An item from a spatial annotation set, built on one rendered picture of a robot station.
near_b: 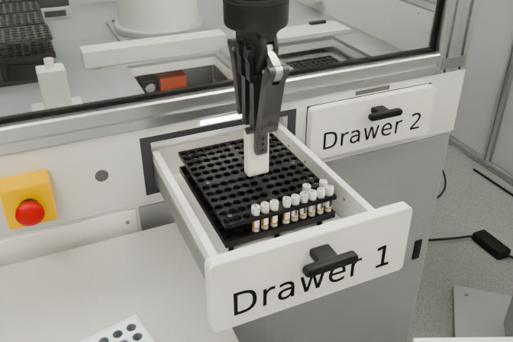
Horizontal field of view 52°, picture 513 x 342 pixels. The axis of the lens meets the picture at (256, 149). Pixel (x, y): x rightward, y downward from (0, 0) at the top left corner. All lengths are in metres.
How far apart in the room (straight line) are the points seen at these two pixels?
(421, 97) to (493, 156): 1.68
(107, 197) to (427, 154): 0.70
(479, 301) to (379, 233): 1.27
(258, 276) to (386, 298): 0.84
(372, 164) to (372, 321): 0.50
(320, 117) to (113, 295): 0.48
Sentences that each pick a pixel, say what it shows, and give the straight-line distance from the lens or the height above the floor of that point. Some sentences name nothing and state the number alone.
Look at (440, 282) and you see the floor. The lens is 2.05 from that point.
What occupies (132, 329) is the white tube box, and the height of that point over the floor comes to 0.78.
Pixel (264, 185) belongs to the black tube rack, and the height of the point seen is 0.90.
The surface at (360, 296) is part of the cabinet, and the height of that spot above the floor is 0.37.
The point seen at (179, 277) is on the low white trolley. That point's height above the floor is 0.76.
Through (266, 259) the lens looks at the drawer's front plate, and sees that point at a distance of 0.64.
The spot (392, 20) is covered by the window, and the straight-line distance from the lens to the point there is 1.05.
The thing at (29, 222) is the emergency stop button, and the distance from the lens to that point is 0.84.
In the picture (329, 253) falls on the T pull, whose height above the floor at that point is 0.91.
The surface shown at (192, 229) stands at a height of 0.89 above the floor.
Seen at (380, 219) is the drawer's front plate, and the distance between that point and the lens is 0.71.
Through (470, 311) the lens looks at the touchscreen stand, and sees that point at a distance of 1.92.
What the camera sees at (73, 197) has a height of 0.85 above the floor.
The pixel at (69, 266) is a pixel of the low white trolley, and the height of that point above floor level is 0.76.
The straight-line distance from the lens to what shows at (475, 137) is 2.84.
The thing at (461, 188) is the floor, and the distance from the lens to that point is 2.59.
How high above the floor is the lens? 1.34
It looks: 29 degrees down
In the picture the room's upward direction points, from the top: straight up
